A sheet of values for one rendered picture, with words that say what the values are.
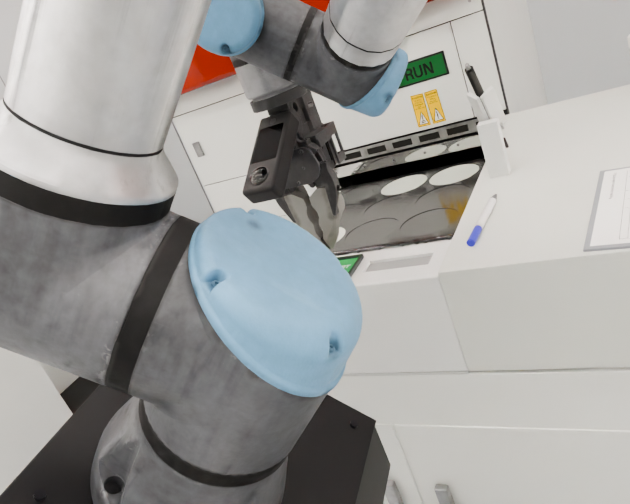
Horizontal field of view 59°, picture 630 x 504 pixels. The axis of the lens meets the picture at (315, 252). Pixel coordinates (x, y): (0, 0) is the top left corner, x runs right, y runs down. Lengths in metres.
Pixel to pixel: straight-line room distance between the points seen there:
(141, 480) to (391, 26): 0.39
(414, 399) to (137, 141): 0.58
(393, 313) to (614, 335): 0.24
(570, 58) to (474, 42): 1.53
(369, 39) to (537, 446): 0.54
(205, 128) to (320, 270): 1.18
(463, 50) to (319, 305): 0.94
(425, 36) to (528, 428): 0.78
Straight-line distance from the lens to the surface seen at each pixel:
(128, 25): 0.29
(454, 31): 1.21
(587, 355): 0.70
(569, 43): 2.70
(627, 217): 0.68
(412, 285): 0.68
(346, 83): 0.57
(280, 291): 0.31
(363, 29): 0.51
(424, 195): 1.11
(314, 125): 0.74
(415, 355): 0.74
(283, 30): 0.57
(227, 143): 1.48
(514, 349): 0.70
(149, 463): 0.41
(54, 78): 0.30
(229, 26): 0.56
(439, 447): 0.84
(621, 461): 0.80
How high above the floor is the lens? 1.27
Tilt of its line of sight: 21 degrees down
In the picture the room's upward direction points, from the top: 22 degrees counter-clockwise
